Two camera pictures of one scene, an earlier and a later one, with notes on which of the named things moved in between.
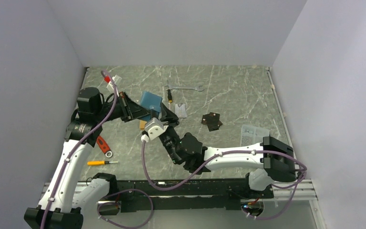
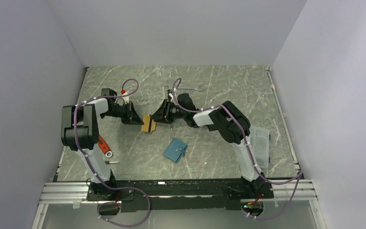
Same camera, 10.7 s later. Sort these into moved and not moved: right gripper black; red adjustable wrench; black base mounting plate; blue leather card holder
Moved: blue leather card holder; right gripper black
Not moved: black base mounting plate; red adjustable wrench
